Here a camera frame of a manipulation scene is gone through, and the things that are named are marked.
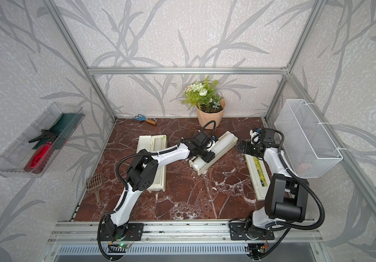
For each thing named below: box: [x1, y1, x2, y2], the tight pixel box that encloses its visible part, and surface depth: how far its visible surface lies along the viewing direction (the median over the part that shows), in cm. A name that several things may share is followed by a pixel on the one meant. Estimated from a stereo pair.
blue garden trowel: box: [131, 113, 157, 125], surface depth 122 cm
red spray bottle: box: [24, 128, 59, 174], surface depth 61 cm
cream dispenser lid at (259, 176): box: [244, 153, 272, 201], surface depth 91 cm
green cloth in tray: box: [31, 112, 85, 151], surface depth 71 cm
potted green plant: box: [180, 75, 227, 129], surface depth 102 cm
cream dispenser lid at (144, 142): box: [136, 135, 152, 154], surface depth 98 cm
